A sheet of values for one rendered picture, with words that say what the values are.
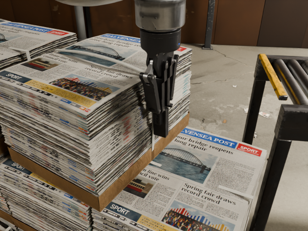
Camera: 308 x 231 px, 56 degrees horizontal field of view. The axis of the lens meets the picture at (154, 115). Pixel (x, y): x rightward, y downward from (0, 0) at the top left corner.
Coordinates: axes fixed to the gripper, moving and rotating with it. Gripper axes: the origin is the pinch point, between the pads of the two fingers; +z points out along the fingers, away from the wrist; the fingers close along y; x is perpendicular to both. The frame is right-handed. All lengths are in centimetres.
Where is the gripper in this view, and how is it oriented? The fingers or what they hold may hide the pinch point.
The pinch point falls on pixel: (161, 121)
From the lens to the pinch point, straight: 63.7
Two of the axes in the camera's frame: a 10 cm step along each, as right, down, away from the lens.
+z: 0.2, 8.6, 5.2
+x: 8.9, 2.3, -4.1
